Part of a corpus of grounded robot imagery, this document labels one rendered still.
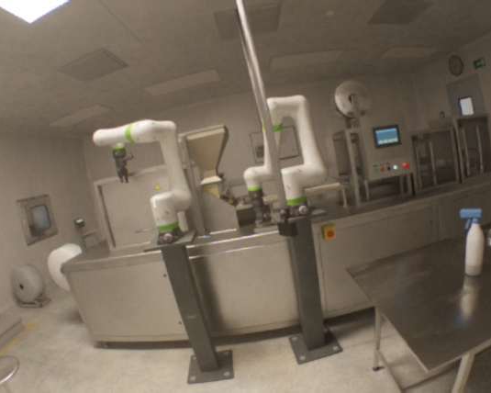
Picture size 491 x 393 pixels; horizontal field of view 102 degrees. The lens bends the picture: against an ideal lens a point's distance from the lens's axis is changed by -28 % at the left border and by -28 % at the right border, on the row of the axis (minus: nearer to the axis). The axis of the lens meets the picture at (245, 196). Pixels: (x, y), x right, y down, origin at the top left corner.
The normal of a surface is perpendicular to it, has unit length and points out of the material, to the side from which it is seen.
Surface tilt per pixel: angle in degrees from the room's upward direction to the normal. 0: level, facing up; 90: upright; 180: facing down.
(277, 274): 90
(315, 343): 90
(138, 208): 90
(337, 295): 90
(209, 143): 114
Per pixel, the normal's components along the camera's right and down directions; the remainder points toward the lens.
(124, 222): -0.03, 0.13
